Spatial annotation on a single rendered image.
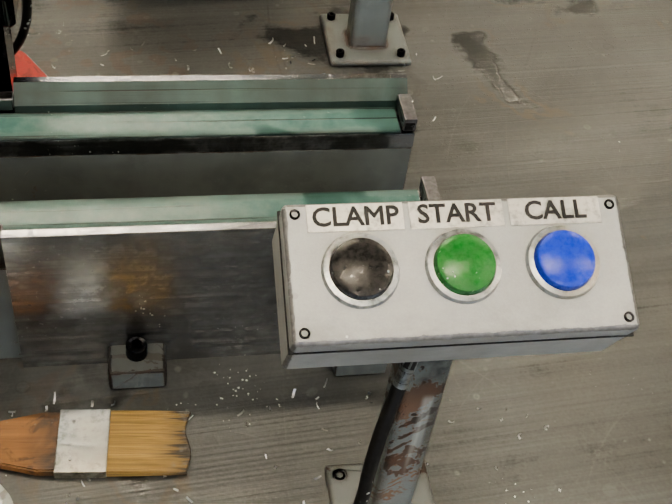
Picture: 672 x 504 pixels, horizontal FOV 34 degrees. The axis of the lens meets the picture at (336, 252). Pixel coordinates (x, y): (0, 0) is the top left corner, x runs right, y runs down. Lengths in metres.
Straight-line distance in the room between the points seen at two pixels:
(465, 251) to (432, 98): 0.54
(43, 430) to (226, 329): 0.14
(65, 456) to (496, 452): 0.29
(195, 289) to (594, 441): 0.30
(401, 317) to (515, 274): 0.06
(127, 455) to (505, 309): 0.32
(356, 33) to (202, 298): 0.40
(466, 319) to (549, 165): 0.50
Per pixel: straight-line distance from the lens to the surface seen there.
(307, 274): 0.51
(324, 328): 0.51
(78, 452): 0.76
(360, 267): 0.51
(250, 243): 0.72
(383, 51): 1.09
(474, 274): 0.52
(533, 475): 0.79
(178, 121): 0.81
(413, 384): 0.61
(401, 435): 0.65
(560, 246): 0.54
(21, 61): 1.04
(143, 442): 0.76
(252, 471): 0.76
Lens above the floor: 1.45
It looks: 47 degrees down
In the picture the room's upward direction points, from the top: 8 degrees clockwise
